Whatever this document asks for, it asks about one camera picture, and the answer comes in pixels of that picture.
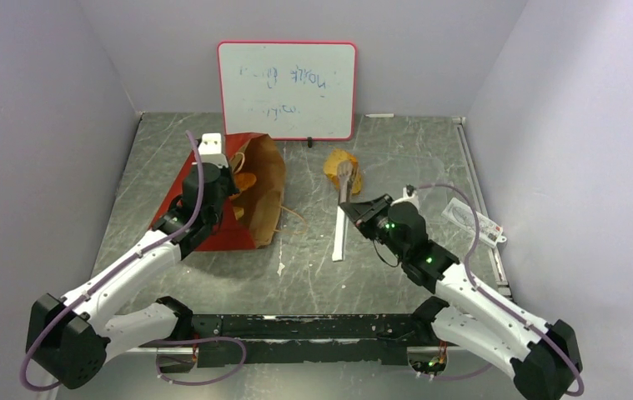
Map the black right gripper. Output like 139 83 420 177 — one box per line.
342 194 408 262

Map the orange fake baguette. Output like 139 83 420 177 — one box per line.
234 172 258 193

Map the red paper bag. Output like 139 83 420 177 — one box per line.
148 132 309 253

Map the orange fake bread piece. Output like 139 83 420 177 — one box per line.
323 148 364 195

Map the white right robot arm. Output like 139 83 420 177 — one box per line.
334 159 585 399

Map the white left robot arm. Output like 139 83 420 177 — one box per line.
18 157 238 393

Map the white printed card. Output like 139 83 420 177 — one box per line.
441 198 507 248

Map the pink framed whiteboard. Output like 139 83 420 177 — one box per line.
217 41 358 141

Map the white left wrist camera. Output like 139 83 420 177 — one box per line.
198 132 229 168

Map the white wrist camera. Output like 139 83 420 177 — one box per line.
401 185 419 203
198 132 229 168

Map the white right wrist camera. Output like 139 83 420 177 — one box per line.
401 185 419 203

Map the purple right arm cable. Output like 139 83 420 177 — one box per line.
415 182 585 398

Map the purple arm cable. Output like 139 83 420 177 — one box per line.
19 130 205 393
415 182 585 398

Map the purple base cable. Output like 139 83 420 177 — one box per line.
155 337 248 387

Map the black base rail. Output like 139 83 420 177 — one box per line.
153 313 449 368

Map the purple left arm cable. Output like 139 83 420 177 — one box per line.
19 130 205 393

